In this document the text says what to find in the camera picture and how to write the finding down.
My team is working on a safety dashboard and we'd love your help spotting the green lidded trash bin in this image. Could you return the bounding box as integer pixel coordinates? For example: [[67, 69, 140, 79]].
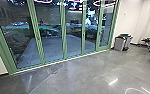
[[119, 32, 134, 51]]

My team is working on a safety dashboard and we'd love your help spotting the green framed glass door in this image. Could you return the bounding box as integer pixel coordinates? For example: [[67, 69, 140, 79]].
[[0, 0, 121, 75]]

